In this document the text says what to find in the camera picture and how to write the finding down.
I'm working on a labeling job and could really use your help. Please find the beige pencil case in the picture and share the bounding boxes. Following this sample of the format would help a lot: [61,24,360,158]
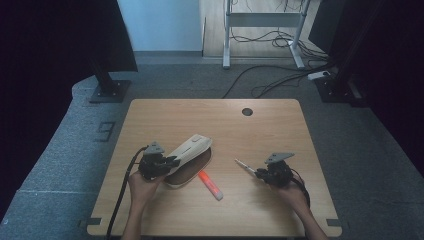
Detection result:
[163,133,214,190]

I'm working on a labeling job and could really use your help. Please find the long black floor cable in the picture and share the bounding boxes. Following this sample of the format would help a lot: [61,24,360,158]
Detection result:
[222,63,321,100]

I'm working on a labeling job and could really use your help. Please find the black curtain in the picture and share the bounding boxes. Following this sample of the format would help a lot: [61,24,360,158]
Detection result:
[308,0,424,166]
[0,0,139,214]

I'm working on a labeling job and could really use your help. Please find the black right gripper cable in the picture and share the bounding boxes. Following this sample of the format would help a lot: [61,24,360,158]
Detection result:
[289,167,312,209]

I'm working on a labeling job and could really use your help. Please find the tangle of black cables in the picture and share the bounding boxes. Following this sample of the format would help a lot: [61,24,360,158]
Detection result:
[229,28,331,64]

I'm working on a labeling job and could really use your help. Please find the looped black floor cable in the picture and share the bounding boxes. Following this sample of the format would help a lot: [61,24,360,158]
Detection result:
[251,70,332,100]

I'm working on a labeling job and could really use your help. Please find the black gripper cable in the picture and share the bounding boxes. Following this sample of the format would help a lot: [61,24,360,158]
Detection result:
[289,167,312,209]
[105,145,150,240]

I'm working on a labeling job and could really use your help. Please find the person's left hand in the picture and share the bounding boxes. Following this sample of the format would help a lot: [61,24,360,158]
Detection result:
[127,169,165,208]

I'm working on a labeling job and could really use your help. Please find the orange highlighter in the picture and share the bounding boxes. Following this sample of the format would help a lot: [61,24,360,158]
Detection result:
[197,170,224,202]

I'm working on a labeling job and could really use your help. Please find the white metal desk frame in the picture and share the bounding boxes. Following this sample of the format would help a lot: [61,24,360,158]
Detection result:
[222,0,306,70]

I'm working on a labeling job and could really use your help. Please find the person's right hand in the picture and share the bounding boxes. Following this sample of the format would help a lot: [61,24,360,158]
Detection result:
[275,178,310,215]

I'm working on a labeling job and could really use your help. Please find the white power strip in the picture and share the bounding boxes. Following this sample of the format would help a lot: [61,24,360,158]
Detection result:
[306,70,332,81]

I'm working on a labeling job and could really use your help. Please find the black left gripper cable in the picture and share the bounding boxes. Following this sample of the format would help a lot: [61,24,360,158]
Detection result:
[105,145,150,240]

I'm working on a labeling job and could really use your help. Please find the black metal stand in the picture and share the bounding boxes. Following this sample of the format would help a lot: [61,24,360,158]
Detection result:
[314,0,385,104]
[88,59,132,104]

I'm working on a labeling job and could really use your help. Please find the silver pen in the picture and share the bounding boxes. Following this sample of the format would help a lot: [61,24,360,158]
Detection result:
[234,157,258,175]

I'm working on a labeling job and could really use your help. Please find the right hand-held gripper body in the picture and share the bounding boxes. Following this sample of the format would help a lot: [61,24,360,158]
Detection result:
[263,152,296,188]

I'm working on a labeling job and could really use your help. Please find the black tape floor mark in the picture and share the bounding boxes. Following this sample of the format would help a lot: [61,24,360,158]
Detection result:
[94,121,116,143]

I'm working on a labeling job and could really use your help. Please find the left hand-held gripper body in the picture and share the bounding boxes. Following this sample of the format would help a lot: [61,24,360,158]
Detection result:
[137,140,168,182]

